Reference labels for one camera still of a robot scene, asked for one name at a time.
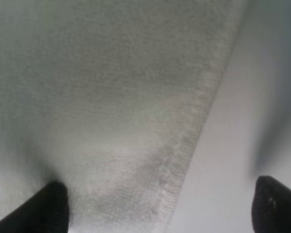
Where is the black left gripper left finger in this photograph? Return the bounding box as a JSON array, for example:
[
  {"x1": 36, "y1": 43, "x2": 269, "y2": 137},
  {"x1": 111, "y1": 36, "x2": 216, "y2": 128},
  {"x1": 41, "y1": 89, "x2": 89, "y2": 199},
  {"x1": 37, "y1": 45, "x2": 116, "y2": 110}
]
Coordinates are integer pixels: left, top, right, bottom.
[{"x1": 0, "y1": 182, "x2": 69, "y2": 233}]

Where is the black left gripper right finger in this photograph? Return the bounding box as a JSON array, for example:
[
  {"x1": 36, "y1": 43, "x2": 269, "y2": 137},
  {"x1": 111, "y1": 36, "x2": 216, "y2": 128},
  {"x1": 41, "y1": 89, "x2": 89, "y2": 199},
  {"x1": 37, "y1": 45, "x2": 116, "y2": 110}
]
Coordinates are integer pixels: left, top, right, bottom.
[{"x1": 252, "y1": 176, "x2": 291, "y2": 233}]

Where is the white towel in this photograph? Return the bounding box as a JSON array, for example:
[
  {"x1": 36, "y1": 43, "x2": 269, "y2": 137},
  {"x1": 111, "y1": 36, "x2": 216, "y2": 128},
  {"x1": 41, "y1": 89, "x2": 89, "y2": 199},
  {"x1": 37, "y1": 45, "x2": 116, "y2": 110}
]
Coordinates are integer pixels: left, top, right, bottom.
[{"x1": 0, "y1": 0, "x2": 248, "y2": 233}]

